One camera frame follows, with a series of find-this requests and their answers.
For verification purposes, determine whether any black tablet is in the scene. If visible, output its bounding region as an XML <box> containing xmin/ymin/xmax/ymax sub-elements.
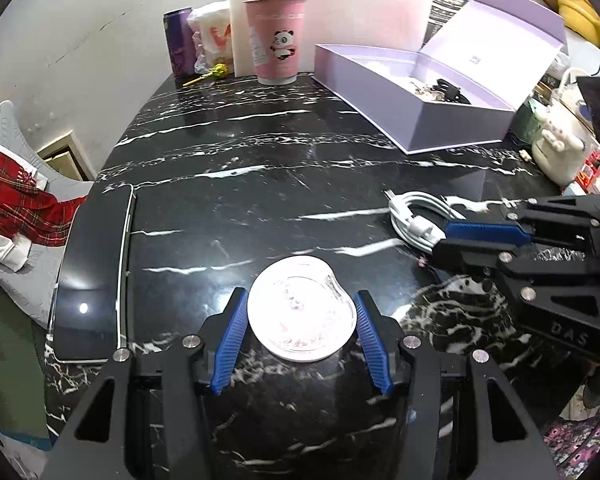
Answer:
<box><xmin>45</xmin><ymin>183</ymin><xmax>137</xmax><ymax>363</ymax></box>

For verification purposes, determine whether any yellow basin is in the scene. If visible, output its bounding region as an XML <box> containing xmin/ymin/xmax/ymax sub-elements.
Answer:
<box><xmin>557</xmin><ymin>0</ymin><xmax>600</xmax><ymax>48</ymax></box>

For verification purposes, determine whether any white garment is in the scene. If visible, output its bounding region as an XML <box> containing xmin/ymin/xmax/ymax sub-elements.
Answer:
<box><xmin>0</xmin><ymin>222</ymin><xmax>33</xmax><ymax>273</ymax></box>

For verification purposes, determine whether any green checked cloth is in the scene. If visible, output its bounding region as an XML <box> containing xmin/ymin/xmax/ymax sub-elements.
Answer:
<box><xmin>0</xmin><ymin>275</ymin><xmax>51</xmax><ymax>441</ymax></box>

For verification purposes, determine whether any grey chair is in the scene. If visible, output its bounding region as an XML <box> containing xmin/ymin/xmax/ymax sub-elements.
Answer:
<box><xmin>0</xmin><ymin>100</ymin><xmax>96</xmax><ymax>321</ymax></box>

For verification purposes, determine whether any green packet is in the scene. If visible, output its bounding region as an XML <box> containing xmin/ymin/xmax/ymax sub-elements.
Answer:
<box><xmin>507</xmin><ymin>97</ymin><xmax>546</xmax><ymax>146</ymax></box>

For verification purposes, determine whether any cream wooden frame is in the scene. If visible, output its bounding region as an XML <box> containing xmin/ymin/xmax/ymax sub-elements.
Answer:
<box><xmin>36</xmin><ymin>131</ymin><xmax>96</xmax><ymax>182</ymax></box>

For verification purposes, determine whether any white charging cable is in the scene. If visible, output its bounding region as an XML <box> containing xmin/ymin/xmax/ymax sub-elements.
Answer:
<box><xmin>384</xmin><ymin>190</ymin><xmax>463</xmax><ymax>253</ymax></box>

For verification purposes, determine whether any lavender gift box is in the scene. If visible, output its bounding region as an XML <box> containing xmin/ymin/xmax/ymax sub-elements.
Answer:
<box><xmin>313</xmin><ymin>0</ymin><xmax>568</xmax><ymax>155</ymax></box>

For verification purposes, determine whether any red plaid scarf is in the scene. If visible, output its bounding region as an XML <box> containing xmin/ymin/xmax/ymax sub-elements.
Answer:
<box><xmin>0</xmin><ymin>139</ymin><xmax>88</xmax><ymax>246</ymax></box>

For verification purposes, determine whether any red packet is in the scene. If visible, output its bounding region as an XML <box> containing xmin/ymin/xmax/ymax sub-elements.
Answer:
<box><xmin>577</xmin><ymin>147</ymin><xmax>600</xmax><ymax>193</ymax></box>

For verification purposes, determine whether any yellow lollipop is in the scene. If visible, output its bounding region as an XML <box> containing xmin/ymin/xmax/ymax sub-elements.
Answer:
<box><xmin>182</xmin><ymin>62</ymin><xmax>229</xmax><ymax>87</ymax></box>

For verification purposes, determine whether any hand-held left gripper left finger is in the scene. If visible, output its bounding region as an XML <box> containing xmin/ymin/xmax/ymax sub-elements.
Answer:
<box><xmin>45</xmin><ymin>287</ymin><xmax>249</xmax><ymax>480</ymax></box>

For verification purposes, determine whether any purple drink can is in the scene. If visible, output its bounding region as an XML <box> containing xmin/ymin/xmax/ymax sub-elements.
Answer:
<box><xmin>162</xmin><ymin>7</ymin><xmax>196</xmax><ymax>78</ymax></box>

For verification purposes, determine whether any pink panda paper cup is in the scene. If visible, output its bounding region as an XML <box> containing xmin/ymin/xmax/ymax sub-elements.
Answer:
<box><xmin>242</xmin><ymin>0</ymin><xmax>311</xmax><ymax>86</ymax></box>

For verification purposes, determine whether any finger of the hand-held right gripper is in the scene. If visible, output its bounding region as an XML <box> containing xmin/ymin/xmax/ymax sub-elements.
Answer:
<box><xmin>445</xmin><ymin>194</ymin><xmax>600</xmax><ymax>251</ymax></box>
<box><xmin>431</xmin><ymin>237</ymin><xmax>600</xmax><ymax>307</ymax></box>

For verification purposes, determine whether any white plastic bag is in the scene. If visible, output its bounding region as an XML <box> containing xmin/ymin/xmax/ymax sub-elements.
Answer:
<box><xmin>186</xmin><ymin>1</ymin><xmax>236</xmax><ymax>75</ymax></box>

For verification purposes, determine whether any dark brochure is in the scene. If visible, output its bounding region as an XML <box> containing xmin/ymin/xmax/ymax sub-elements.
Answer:
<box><xmin>425</xmin><ymin>0</ymin><xmax>468</xmax><ymax>41</ymax></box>

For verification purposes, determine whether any floral patterned clothing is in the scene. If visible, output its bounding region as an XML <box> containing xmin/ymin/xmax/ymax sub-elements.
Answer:
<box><xmin>542</xmin><ymin>405</ymin><xmax>600</xmax><ymax>471</ymax></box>

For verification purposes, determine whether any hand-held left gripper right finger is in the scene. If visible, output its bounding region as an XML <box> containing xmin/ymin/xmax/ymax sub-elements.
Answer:
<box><xmin>354</xmin><ymin>289</ymin><xmax>561</xmax><ymax>480</ymax></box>

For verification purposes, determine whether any cream cartoon figurine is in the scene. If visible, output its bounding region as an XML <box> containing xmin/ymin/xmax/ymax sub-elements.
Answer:
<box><xmin>530</xmin><ymin>67</ymin><xmax>598</xmax><ymax>187</ymax></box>

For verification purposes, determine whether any black polka dot scrunchie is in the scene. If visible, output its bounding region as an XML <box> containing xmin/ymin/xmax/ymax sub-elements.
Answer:
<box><xmin>430</xmin><ymin>77</ymin><xmax>473</xmax><ymax>106</ymax></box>

